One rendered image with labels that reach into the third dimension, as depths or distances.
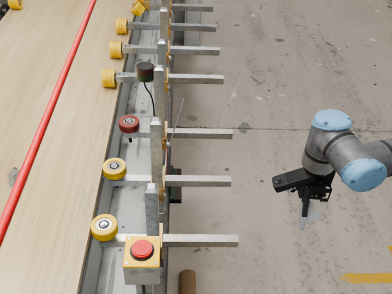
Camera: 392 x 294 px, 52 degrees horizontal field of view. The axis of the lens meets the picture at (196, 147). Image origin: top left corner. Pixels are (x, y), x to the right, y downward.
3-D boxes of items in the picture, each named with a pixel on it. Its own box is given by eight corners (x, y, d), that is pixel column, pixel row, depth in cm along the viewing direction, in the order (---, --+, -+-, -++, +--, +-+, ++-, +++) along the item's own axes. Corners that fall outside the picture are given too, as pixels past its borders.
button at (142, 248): (153, 243, 81) (152, 238, 80) (151, 261, 78) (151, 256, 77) (132, 243, 81) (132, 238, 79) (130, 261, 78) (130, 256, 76)
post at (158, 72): (165, 163, 171) (164, 63, 139) (164, 168, 169) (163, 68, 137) (157, 163, 171) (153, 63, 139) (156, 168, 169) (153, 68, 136)
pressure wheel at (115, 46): (121, 37, 190) (120, 53, 188) (123, 46, 198) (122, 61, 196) (108, 37, 190) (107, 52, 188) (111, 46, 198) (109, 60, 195)
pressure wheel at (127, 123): (141, 135, 169) (139, 113, 161) (139, 148, 163) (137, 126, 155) (122, 135, 169) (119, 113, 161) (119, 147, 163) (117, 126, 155)
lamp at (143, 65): (155, 111, 154) (154, 61, 140) (154, 120, 150) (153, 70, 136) (140, 111, 154) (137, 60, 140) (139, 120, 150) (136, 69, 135)
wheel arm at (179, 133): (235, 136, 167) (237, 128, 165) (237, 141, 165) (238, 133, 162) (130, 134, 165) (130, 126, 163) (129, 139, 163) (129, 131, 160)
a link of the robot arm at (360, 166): (403, 161, 90) (368, 126, 98) (359, 171, 87) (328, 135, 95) (387, 189, 96) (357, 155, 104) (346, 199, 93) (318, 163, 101)
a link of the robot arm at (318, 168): (308, 164, 104) (300, 139, 111) (304, 177, 107) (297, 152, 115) (342, 164, 105) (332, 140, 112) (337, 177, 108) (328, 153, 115)
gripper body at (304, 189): (327, 204, 116) (339, 175, 108) (297, 203, 116) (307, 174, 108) (320, 184, 122) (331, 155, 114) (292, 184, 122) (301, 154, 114)
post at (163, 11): (168, 96, 209) (167, 6, 177) (167, 100, 206) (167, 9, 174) (161, 96, 209) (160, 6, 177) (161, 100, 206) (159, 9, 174)
